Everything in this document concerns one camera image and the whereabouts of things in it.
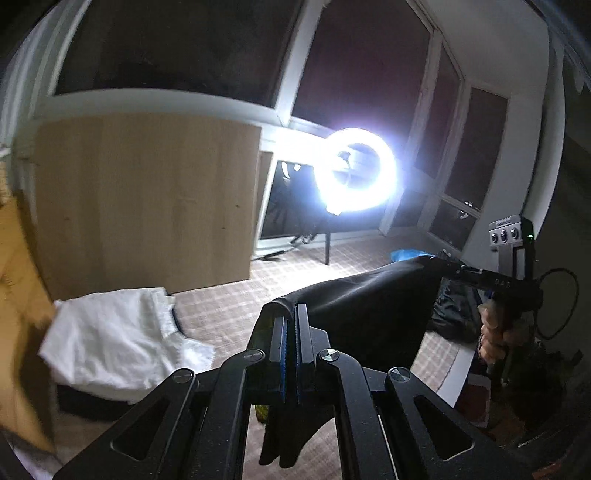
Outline black shorts yellow stripes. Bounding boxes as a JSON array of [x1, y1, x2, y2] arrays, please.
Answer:
[[259, 256, 461, 468]]

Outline right hand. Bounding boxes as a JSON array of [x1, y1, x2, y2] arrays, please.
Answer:
[[478, 300, 531, 365]]

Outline black jacket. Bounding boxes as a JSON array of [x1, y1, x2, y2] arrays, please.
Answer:
[[428, 279, 482, 343]]

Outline blue cloth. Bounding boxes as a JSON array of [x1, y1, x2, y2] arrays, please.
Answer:
[[390, 249, 434, 262]]

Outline white folded garment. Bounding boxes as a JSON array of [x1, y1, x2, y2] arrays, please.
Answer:
[[38, 287, 215, 404]]

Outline black tripod stand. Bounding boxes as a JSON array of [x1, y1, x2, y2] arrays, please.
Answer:
[[290, 209, 346, 266]]

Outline cardboard box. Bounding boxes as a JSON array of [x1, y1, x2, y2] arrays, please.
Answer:
[[1, 198, 55, 453]]

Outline wooden board panel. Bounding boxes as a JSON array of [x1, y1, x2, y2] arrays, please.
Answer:
[[33, 114, 260, 299]]

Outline black cable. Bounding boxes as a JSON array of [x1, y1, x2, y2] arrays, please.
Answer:
[[535, 267, 581, 342]]

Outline white ring light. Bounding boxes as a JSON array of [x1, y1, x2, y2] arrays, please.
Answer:
[[314, 128, 399, 216]]

